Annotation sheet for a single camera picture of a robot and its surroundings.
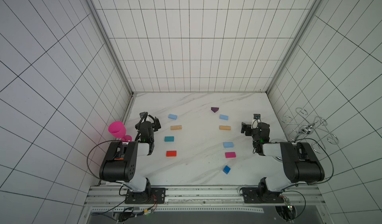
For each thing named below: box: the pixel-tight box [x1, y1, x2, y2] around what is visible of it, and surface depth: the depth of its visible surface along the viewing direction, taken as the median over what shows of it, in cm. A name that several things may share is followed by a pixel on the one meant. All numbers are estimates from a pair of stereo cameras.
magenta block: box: [224, 152, 237, 159], surface depth 88 cm
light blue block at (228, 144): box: [222, 141, 234, 148], surface depth 93 cm
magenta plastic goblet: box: [108, 120, 133, 142], surface depth 83 cm
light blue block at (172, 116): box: [168, 113, 178, 120], surface depth 106 cm
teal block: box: [164, 136, 175, 142], surface depth 95 cm
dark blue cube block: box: [222, 165, 231, 175], surface depth 81 cm
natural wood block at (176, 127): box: [170, 124, 183, 131], surface depth 100 cm
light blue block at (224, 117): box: [219, 114, 229, 121], surface depth 108 cm
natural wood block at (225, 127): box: [219, 125, 232, 131], surface depth 102 cm
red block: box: [166, 150, 177, 157], surface depth 89 cm
